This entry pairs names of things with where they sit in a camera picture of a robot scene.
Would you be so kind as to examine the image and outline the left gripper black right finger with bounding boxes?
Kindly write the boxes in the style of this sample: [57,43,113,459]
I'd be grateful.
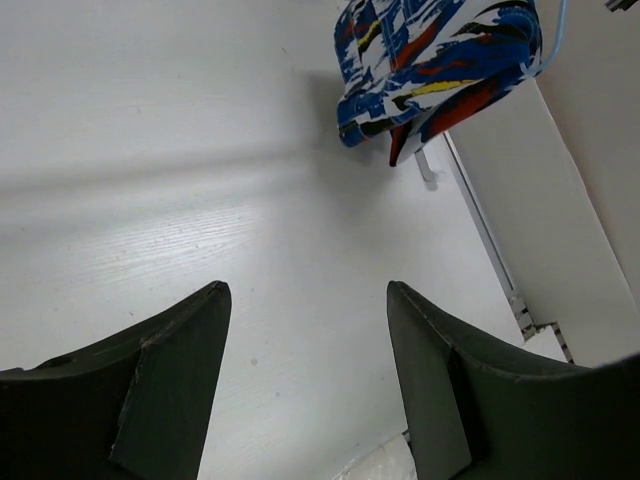
[387,281,639,479]

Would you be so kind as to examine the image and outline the blue white red patterned trousers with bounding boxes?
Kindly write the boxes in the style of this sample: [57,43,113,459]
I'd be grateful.
[334,0,543,166]

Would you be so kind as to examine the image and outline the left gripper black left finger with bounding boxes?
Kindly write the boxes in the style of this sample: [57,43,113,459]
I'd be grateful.
[1,281,231,479]

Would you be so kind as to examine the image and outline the light blue wire hanger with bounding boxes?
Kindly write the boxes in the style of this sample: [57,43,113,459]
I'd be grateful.
[517,0,569,81]

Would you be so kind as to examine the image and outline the white and silver clothes rack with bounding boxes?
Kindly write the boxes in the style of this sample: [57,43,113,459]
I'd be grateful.
[414,149,446,191]

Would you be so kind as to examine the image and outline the aluminium rail on right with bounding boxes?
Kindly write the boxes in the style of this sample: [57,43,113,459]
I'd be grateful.
[443,133,574,364]

